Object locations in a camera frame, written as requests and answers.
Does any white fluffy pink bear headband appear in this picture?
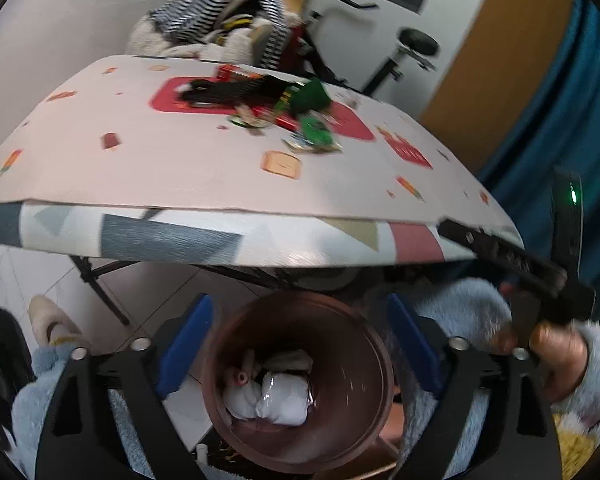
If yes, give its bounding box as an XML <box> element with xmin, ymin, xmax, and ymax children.
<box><xmin>222</xmin><ymin>349</ymin><xmax>314</xmax><ymax>421</ymax></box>

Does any clear bag of white filling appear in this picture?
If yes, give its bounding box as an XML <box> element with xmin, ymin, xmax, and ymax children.
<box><xmin>256</xmin><ymin>372</ymin><xmax>312</xmax><ymax>427</ymax></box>

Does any brown round trash bin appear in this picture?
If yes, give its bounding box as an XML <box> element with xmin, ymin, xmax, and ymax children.
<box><xmin>202</xmin><ymin>292</ymin><xmax>393</xmax><ymax>474</ymax></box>

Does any person's right hand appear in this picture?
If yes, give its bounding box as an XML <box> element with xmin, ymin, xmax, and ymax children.
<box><xmin>494</xmin><ymin>282</ymin><xmax>589</xmax><ymax>403</ymax></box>

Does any light blue fleece sleeve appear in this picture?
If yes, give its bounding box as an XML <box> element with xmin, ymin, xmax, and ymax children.
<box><xmin>12</xmin><ymin>278</ymin><xmax>600</xmax><ymax>479</ymax></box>

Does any black tracker with green light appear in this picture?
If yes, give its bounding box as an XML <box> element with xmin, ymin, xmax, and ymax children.
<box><xmin>550</xmin><ymin>167</ymin><xmax>583</xmax><ymax>281</ymax></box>

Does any beige fluffy slipper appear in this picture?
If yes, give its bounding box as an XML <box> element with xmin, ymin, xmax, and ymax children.
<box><xmin>28</xmin><ymin>295</ymin><xmax>82</xmax><ymax>347</ymax></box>

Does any teal blue curtain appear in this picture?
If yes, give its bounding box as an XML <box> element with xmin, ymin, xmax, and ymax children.
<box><xmin>479</xmin><ymin>0</ymin><xmax>600</xmax><ymax>318</ymax></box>

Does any orange wooden door panel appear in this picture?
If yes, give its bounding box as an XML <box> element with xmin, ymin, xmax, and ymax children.
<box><xmin>420</xmin><ymin>0</ymin><xmax>572</xmax><ymax>174</ymax></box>

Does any black exercise bike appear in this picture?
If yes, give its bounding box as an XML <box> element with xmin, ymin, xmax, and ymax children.
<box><xmin>296</xmin><ymin>0</ymin><xmax>440</xmax><ymax>96</ymax></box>

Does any small green circuit card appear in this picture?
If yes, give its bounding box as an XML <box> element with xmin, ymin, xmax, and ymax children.
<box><xmin>283</xmin><ymin>115</ymin><xmax>341</xmax><ymax>153</ymax></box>

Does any green crumpled wrapper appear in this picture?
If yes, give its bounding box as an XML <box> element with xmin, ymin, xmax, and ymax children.
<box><xmin>274</xmin><ymin>78</ymin><xmax>332</xmax><ymax>116</ymax></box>

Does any black fabric item on table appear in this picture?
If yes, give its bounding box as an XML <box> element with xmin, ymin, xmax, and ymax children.
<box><xmin>178</xmin><ymin>75</ymin><xmax>296</xmax><ymax>106</ymax></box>

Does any red small carton box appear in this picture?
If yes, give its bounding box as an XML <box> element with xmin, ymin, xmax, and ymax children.
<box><xmin>215</xmin><ymin>64</ymin><xmax>262</xmax><ymax>82</ymax></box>

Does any striped black white shirt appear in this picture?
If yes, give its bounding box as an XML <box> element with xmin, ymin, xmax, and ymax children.
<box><xmin>148</xmin><ymin>0</ymin><xmax>291</xmax><ymax>70</ymax></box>

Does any wooden clothespin with string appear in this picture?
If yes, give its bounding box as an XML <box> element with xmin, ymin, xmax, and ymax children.
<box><xmin>230</xmin><ymin>104</ymin><xmax>274</xmax><ymax>136</ymax></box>

